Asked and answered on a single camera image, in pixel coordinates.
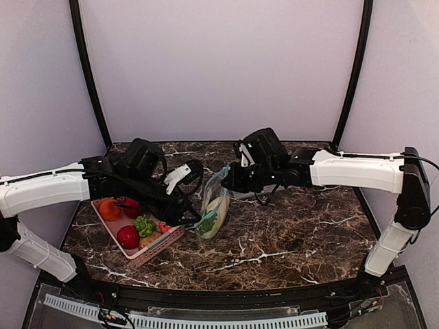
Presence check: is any red toy fruit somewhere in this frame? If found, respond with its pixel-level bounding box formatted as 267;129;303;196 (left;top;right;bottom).
123;197;143;219
117;226;140;249

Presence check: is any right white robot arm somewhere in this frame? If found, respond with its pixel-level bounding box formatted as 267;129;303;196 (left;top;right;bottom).
222;127;436;277

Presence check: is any green toy leafy vegetable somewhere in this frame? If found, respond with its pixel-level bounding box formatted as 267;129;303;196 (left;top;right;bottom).
199;213;217;234

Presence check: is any black frame post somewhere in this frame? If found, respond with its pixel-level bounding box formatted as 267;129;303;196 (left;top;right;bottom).
331;0;374;149
69;0;113;150

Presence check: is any clear zip bag blue zipper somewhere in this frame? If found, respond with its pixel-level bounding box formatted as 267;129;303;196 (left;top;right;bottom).
195;166;230;240

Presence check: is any left black frame post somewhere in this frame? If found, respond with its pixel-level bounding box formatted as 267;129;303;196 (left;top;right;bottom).
69;0;113;150

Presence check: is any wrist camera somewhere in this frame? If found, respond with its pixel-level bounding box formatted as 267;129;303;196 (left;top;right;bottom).
164;160;204;195
233;141;255;167

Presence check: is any pink perforated plastic basket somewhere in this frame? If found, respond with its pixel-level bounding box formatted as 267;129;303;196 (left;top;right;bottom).
91;199;185;267

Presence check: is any red toy fruit front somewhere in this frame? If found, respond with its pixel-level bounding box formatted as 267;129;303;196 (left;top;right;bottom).
117;226;140;249

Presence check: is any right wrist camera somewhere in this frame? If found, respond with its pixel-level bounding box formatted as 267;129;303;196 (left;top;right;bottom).
233;141;255;167

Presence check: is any right black frame post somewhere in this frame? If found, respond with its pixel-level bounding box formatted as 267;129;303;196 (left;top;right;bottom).
331;0;374;149

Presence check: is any red toy tomato right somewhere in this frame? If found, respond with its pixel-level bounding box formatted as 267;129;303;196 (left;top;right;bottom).
158;221;173;234

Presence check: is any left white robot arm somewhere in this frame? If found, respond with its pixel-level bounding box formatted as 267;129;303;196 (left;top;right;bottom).
1;138;204;284

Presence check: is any black front rail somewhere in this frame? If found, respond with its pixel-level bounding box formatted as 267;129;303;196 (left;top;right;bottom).
64;266;419;313

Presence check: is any red toy fruit left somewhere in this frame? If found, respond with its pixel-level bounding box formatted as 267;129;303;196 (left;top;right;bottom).
123;197;143;219

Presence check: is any brown toy potato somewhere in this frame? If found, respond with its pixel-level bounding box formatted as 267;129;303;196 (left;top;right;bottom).
138;231;162;250

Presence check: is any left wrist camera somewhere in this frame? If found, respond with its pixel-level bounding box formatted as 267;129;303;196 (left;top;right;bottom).
164;160;204;195

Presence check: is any orange toy fruit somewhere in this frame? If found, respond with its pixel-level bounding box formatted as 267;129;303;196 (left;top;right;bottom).
99;199;121;222

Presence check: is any white slotted cable duct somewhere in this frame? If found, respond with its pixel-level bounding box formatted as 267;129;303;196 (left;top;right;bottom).
43;294;328;329

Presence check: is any green toy bell pepper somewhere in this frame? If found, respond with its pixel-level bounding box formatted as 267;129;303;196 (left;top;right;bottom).
134;215;156;238

